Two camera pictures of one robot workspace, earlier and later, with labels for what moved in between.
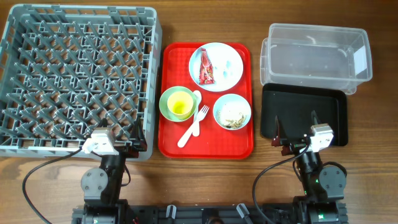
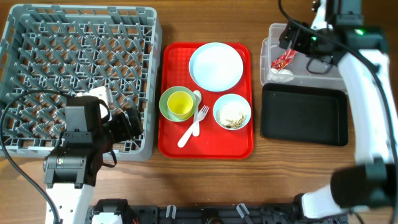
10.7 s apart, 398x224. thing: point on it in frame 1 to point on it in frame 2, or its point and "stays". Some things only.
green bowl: (163, 102) stays
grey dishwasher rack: (64, 69) stays
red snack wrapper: (206, 75) to (283, 60)
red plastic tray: (206, 101) stays
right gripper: (293, 145) to (298, 40)
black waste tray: (293, 106) stays
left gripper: (138, 140) to (125, 132)
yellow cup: (180, 104) stays
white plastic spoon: (197, 98) stays
